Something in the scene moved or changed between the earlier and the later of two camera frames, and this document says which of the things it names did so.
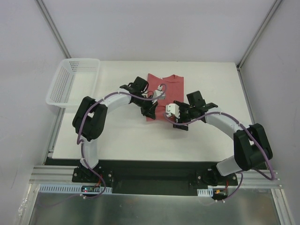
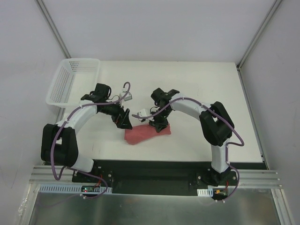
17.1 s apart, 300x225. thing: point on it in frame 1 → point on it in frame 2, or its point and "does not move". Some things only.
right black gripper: [180, 117] → [158, 122]
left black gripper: [149, 108] → [119, 117]
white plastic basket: [74, 78] does not move
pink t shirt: [174, 91] → [138, 133]
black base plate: [175, 178] does not move
